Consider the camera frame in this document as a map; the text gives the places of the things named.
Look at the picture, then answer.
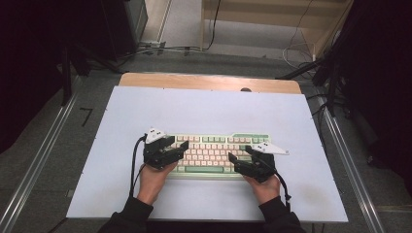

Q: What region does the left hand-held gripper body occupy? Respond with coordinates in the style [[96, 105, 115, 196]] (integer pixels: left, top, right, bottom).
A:
[[143, 127, 183, 171]]

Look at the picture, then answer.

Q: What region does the person's left hand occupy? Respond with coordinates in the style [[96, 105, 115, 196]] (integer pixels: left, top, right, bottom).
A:
[[136, 161, 179, 206]]

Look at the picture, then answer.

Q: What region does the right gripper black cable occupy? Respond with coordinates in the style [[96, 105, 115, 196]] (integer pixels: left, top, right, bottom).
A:
[[273, 171, 292, 206]]

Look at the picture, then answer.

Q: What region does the person's dark clothing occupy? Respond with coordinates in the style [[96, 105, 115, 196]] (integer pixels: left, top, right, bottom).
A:
[[149, 220, 270, 233]]

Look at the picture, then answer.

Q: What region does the bundle of floor cables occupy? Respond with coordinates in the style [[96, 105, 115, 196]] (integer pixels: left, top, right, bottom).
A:
[[118, 40, 203, 62]]

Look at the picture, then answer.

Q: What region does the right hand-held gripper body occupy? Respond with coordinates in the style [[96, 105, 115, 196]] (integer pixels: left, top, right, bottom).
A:
[[235, 141, 290, 183]]

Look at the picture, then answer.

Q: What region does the black cabinet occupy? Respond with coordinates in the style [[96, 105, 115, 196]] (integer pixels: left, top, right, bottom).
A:
[[100, 0, 150, 62]]

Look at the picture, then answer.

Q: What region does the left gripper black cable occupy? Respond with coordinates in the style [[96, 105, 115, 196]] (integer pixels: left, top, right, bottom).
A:
[[129, 135, 148, 198]]

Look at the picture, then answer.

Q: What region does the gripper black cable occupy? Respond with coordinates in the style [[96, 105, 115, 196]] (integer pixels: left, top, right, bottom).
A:
[[129, 135, 148, 198], [273, 171, 292, 206]]

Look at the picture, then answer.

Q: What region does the green and pink keyboard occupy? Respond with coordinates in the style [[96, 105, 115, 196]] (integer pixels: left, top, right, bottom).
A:
[[166, 132, 276, 181]]

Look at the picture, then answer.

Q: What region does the white table board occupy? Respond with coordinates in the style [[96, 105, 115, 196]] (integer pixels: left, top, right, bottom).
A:
[[66, 85, 349, 223]]

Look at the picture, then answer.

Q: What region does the person's right hand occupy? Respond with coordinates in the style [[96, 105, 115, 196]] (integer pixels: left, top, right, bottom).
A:
[[252, 174, 282, 206]]

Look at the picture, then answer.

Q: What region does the aluminium floor rail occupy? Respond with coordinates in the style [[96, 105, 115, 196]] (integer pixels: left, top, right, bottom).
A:
[[0, 91, 80, 233], [315, 96, 387, 233]]

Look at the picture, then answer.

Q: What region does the white floor cable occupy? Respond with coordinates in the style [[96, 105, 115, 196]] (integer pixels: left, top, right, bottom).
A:
[[282, 0, 316, 71]]

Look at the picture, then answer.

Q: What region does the light wooden shelf unit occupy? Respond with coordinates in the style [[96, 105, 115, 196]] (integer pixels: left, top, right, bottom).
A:
[[199, 0, 355, 60]]

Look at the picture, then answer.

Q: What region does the black hanging cable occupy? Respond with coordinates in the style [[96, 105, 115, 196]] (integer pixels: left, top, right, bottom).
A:
[[206, 0, 223, 51]]

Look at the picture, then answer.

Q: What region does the wooden table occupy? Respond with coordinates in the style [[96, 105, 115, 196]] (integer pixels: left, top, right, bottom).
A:
[[119, 72, 302, 95]]

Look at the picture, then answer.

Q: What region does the black metal stand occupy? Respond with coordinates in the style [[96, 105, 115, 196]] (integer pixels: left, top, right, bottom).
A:
[[275, 57, 346, 118], [58, 45, 75, 107]]

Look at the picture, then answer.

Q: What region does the black curtain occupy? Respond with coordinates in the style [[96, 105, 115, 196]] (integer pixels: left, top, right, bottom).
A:
[[333, 0, 412, 197], [0, 0, 106, 155]]

